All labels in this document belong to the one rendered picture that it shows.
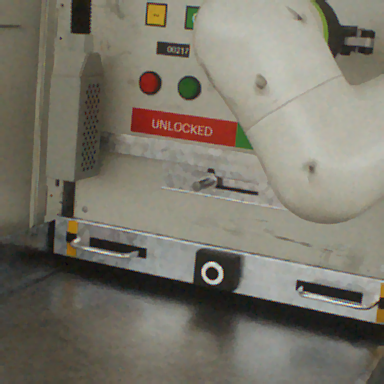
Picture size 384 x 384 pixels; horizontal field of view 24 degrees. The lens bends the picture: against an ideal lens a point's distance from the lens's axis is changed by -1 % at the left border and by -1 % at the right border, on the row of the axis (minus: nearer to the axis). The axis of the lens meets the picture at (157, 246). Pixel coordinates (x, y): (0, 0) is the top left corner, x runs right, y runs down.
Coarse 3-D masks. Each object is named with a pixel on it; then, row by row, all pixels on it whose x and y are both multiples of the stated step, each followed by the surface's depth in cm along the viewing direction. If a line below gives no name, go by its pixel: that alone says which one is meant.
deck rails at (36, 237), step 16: (48, 224) 135; (0, 240) 124; (16, 240) 128; (32, 240) 132; (48, 240) 136; (0, 256) 125; (16, 256) 129; (32, 256) 133; (48, 256) 137; (64, 256) 141; (0, 272) 126; (16, 272) 129; (32, 272) 132; (48, 272) 133; (0, 288) 124; (16, 288) 124; (368, 368) 107
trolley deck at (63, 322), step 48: (48, 288) 127; (96, 288) 129; (144, 288) 130; (192, 288) 132; (0, 336) 108; (48, 336) 109; (96, 336) 110; (144, 336) 112; (192, 336) 113; (240, 336) 115; (288, 336) 116; (336, 336) 118
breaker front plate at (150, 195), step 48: (96, 0) 127; (144, 0) 123; (192, 0) 121; (336, 0) 113; (96, 48) 128; (144, 48) 125; (192, 48) 122; (144, 96) 127; (192, 144) 125; (96, 192) 133; (144, 192) 130; (192, 192) 126; (240, 240) 125; (288, 240) 122; (336, 240) 119
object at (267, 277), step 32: (64, 224) 135; (96, 224) 133; (96, 256) 134; (160, 256) 129; (192, 256) 127; (256, 256) 123; (256, 288) 124; (288, 288) 122; (320, 288) 120; (352, 288) 118
